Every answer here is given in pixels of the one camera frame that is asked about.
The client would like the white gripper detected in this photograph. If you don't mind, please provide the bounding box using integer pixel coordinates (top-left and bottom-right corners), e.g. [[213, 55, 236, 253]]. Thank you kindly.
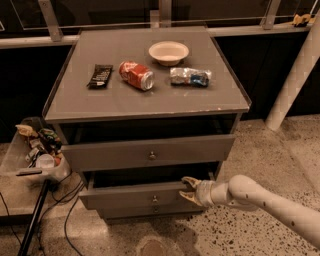
[[179, 176, 215, 207]]

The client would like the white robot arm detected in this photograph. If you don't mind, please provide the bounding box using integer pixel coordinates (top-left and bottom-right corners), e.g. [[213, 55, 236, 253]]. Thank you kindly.
[[179, 175, 320, 249]]

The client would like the grey drawer cabinet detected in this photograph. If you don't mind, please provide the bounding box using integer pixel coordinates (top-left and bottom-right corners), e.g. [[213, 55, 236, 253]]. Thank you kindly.
[[42, 26, 252, 221]]

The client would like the grey top drawer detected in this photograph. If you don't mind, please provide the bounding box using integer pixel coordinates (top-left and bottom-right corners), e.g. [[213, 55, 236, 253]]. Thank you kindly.
[[62, 134, 235, 172]]

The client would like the yellow clamp on railing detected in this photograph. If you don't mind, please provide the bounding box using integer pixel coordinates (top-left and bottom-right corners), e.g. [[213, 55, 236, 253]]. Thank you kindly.
[[292, 14, 315, 27]]

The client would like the red soda can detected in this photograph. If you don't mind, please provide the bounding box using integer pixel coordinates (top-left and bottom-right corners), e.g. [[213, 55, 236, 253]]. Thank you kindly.
[[119, 61, 154, 91]]

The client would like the black floor cable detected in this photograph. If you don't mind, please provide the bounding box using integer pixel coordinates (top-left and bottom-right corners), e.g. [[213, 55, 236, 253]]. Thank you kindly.
[[35, 171, 86, 256]]

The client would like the grey drawer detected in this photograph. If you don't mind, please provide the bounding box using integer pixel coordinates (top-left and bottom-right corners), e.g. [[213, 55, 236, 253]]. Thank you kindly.
[[62, 134, 235, 172], [80, 167, 213, 212], [97, 203, 204, 220]]

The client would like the grey bottom drawer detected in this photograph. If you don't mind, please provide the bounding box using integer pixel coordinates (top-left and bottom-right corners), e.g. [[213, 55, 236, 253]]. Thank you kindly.
[[97, 203, 204, 220]]

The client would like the black snack bar wrapper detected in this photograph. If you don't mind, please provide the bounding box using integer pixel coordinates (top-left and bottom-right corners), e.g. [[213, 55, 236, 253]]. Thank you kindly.
[[87, 64, 113, 89]]

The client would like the crumpled silver blue bag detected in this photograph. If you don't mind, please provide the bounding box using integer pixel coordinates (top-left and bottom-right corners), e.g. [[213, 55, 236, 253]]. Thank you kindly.
[[170, 68, 212, 87]]

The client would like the white paper bowl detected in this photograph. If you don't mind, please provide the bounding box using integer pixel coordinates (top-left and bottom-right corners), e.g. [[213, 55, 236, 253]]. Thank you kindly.
[[148, 41, 189, 67]]

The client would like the metal window railing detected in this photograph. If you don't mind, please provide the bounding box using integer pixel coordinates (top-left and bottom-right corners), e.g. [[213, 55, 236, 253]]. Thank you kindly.
[[0, 0, 320, 50]]

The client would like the clear plastic trash bin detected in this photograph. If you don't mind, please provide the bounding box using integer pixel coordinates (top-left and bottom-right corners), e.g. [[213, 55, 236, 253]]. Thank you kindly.
[[1, 117, 71, 183]]

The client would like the black pole stand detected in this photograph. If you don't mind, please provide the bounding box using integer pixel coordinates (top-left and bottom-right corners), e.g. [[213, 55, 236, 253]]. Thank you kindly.
[[17, 180, 51, 256]]

